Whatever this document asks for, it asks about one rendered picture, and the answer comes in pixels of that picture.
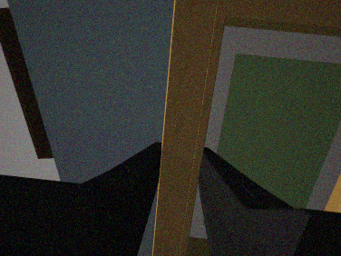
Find brown picture frame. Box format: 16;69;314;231
152;0;341;256

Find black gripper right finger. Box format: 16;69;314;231
199;147;341;256

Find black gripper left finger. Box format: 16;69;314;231
0;142;162;256

